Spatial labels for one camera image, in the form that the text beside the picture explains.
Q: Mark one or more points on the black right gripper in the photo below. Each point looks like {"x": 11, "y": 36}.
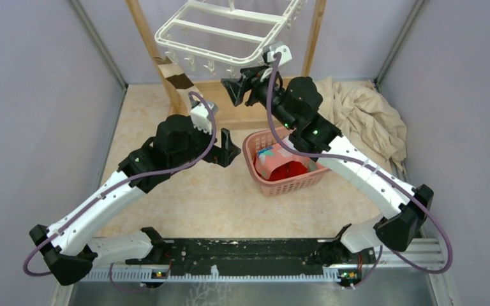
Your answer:
{"x": 251, "y": 80}

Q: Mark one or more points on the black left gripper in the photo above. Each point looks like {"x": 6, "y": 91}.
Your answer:
{"x": 223, "y": 155}

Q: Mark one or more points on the pink sock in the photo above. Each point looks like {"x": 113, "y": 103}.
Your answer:
{"x": 271, "y": 157}

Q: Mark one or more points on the pink plastic laundry basket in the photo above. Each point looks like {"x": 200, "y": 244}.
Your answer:
{"x": 262, "y": 139}

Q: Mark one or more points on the red snowman face sock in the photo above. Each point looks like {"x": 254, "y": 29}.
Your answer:
{"x": 286, "y": 171}

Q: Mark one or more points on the beige brown sock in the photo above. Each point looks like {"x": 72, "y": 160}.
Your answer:
{"x": 181, "y": 85}

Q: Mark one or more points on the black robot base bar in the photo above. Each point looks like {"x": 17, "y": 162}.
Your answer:
{"x": 196, "y": 260}

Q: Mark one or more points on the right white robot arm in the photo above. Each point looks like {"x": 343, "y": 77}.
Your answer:
{"x": 403, "y": 207}

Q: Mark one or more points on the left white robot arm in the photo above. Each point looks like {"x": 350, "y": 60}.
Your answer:
{"x": 70, "y": 247}

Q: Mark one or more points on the white plastic clip hanger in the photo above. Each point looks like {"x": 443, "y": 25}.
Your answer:
{"x": 233, "y": 34}

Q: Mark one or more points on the beige crumpled cloth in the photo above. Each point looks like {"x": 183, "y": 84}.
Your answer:
{"x": 366, "y": 118}

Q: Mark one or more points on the wooden drying rack frame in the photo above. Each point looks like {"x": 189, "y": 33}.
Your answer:
{"x": 229, "y": 116}

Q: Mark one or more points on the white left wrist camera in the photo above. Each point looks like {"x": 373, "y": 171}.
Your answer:
{"x": 200, "y": 117}

